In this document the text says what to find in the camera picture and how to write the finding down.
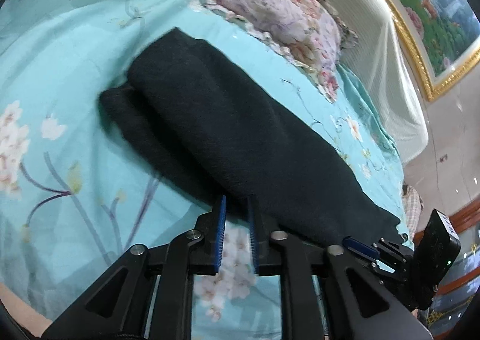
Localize turquoise floral bed sheet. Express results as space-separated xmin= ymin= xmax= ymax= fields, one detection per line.
xmin=1 ymin=0 xmax=408 ymax=335

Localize black pants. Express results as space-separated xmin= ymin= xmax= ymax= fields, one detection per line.
xmin=99 ymin=29 xmax=402 ymax=247

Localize pink floral ruffled pillow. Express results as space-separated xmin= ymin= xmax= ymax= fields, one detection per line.
xmin=201 ymin=0 xmax=358 ymax=102

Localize beige striped headboard cover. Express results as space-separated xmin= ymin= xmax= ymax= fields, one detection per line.
xmin=327 ymin=0 xmax=429 ymax=164

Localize gold framed floral painting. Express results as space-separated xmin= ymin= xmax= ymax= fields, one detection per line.
xmin=385 ymin=0 xmax=479 ymax=101

